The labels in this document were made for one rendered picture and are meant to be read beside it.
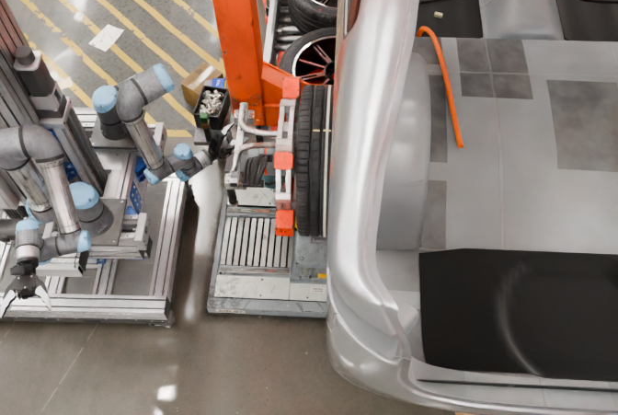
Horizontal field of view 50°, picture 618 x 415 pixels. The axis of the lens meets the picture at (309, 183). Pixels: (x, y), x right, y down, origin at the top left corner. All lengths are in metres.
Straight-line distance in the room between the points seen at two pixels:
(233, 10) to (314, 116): 0.58
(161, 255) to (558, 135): 1.97
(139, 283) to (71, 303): 0.33
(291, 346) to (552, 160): 1.55
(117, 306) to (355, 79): 1.86
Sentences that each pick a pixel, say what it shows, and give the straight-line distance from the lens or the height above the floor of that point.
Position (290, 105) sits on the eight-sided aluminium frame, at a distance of 2.73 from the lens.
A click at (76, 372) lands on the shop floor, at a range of 3.58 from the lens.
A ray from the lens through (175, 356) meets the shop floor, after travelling 3.47.
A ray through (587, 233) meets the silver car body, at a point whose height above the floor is 0.92.
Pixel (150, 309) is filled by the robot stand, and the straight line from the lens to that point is 3.34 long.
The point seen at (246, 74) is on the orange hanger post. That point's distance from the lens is 3.13.
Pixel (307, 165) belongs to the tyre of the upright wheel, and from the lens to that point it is 2.56.
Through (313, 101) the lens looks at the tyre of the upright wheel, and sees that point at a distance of 2.68.
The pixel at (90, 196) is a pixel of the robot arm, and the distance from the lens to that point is 2.72.
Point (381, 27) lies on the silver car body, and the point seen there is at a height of 1.81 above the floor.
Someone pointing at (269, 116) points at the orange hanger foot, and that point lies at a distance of 3.36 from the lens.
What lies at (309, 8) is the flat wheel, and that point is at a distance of 4.03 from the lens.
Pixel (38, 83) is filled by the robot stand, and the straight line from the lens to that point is 2.57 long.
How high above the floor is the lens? 3.23
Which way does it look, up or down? 57 degrees down
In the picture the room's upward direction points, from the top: 2 degrees counter-clockwise
